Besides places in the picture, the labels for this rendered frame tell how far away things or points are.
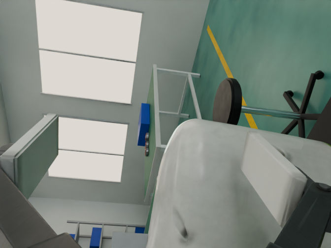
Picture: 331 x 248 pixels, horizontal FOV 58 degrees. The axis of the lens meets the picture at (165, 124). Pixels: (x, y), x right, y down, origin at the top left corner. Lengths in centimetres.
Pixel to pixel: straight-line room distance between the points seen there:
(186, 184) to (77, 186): 721
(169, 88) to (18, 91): 273
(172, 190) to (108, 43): 497
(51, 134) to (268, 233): 19
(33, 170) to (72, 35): 510
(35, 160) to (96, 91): 548
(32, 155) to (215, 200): 15
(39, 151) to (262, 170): 13
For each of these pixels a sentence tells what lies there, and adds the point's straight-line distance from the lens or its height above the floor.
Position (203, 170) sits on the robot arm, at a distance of 25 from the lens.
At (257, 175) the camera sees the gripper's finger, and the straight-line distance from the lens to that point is 20.
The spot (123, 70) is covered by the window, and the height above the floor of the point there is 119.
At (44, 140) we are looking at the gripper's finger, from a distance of 18.
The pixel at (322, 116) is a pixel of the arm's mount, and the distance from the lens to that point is 53.
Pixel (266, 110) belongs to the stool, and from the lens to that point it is 186.
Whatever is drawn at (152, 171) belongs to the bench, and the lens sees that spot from 330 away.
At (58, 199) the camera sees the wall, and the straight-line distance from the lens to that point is 788.
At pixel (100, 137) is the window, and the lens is 628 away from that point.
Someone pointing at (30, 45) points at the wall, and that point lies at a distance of 552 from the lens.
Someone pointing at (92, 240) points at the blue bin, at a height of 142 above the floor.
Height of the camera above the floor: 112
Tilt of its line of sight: 8 degrees down
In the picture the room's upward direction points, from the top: 83 degrees counter-clockwise
